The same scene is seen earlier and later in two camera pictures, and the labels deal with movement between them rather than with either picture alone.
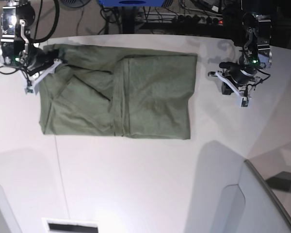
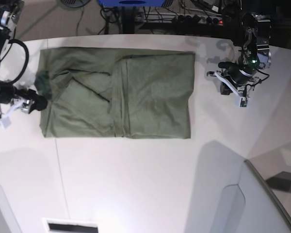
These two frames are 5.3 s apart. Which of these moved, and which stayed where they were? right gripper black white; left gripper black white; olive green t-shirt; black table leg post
Moved: left gripper black white
Stayed: black table leg post; olive green t-shirt; right gripper black white
